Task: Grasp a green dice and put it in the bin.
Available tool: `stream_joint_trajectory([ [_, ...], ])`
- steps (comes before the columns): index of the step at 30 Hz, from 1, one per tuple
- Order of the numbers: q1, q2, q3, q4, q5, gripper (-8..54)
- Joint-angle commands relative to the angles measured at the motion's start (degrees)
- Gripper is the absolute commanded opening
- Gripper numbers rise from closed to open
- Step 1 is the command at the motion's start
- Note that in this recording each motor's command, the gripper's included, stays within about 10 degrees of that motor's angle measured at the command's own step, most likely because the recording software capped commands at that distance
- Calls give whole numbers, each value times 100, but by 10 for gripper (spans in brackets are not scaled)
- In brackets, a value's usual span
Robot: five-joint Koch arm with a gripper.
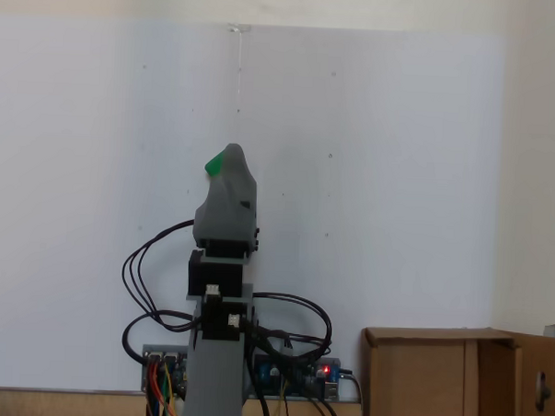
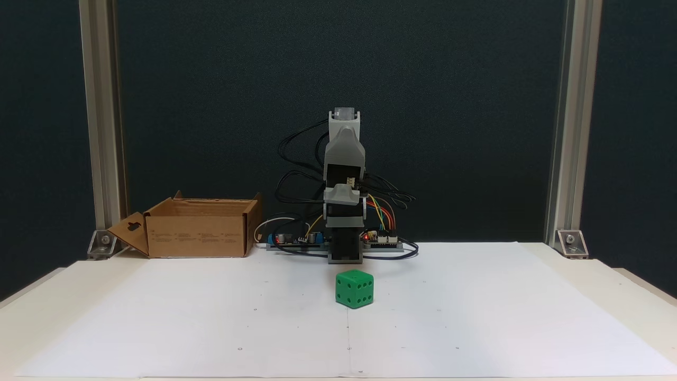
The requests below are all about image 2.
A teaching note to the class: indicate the metal corner bracket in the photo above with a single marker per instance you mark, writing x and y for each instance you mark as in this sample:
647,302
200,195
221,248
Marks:
103,243
572,242

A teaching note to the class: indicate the blue circuit board with capacitors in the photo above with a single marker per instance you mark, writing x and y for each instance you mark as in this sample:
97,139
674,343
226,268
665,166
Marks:
296,239

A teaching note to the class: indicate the green die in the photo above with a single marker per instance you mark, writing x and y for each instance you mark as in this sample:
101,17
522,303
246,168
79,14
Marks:
353,291

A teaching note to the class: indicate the brown cardboard box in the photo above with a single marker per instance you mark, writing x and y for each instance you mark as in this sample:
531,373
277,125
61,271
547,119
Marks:
195,235

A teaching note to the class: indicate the grey board mounting plate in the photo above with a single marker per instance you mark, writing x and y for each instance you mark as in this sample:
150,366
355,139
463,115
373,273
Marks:
317,247

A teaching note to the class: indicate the aluminium frame post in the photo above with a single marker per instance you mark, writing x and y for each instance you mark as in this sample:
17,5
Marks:
103,106
574,106

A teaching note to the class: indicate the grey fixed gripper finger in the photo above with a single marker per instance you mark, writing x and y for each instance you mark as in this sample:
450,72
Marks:
344,151

